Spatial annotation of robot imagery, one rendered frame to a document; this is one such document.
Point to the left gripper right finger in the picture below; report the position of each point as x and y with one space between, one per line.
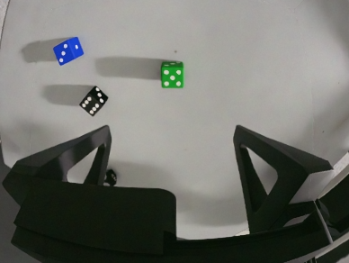
302 177

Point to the green die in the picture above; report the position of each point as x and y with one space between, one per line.
172 74

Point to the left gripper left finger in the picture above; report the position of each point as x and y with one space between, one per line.
54 163

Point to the black die with white pips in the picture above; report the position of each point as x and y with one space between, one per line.
94 101

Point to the blue die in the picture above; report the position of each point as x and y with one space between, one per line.
68 50

